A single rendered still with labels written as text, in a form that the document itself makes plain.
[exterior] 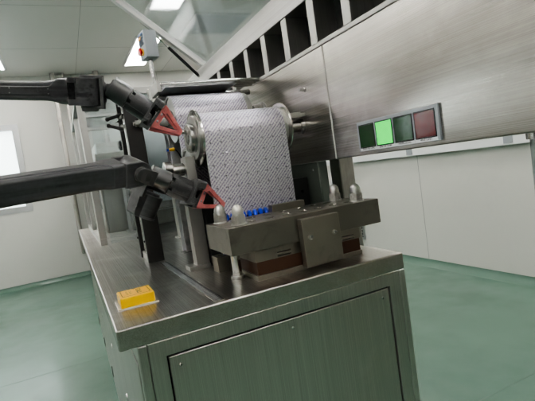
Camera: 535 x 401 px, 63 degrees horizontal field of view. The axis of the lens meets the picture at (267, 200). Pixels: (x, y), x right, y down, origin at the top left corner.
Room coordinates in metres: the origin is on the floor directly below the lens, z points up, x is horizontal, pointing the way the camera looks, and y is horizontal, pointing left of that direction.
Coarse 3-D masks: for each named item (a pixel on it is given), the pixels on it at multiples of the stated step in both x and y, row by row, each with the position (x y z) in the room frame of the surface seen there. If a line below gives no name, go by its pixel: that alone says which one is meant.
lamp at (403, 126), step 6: (396, 120) 0.92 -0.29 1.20; (402, 120) 0.91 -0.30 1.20; (408, 120) 0.89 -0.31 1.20; (396, 126) 0.92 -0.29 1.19; (402, 126) 0.91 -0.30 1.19; (408, 126) 0.89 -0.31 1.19; (396, 132) 0.93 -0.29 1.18; (402, 132) 0.91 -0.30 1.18; (408, 132) 0.89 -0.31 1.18; (396, 138) 0.93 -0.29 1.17; (402, 138) 0.91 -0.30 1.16; (408, 138) 0.90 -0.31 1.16
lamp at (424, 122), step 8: (424, 112) 0.85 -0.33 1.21; (432, 112) 0.83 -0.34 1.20; (416, 120) 0.87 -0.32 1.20; (424, 120) 0.85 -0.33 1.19; (432, 120) 0.83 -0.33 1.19; (416, 128) 0.87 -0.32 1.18; (424, 128) 0.85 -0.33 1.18; (432, 128) 0.84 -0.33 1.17; (416, 136) 0.88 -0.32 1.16; (424, 136) 0.86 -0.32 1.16
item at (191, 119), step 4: (192, 116) 1.14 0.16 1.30; (284, 116) 1.21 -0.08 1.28; (188, 120) 1.17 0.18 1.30; (192, 120) 1.13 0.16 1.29; (196, 120) 1.12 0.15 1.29; (284, 120) 1.21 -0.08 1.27; (196, 124) 1.11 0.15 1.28; (196, 128) 1.11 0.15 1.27; (288, 128) 1.21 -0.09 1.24; (196, 132) 1.12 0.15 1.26; (200, 132) 1.10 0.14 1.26; (288, 132) 1.21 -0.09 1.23; (200, 136) 1.10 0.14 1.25; (288, 136) 1.22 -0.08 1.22; (200, 140) 1.10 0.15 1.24; (200, 144) 1.11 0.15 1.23; (200, 148) 1.11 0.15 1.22; (196, 152) 1.14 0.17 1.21; (200, 152) 1.12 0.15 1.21; (196, 156) 1.15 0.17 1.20; (200, 156) 1.13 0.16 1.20
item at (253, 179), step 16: (208, 160) 1.10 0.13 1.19; (224, 160) 1.12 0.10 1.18; (240, 160) 1.14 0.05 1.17; (256, 160) 1.16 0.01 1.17; (272, 160) 1.18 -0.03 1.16; (288, 160) 1.20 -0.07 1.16; (224, 176) 1.12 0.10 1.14; (240, 176) 1.14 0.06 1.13; (256, 176) 1.15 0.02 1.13; (272, 176) 1.17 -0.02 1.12; (288, 176) 1.19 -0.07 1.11; (224, 192) 1.11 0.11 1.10; (240, 192) 1.13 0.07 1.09; (256, 192) 1.15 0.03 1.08; (272, 192) 1.17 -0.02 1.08; (288, 192) 1.19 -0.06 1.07; (256, 208) 1.15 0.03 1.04
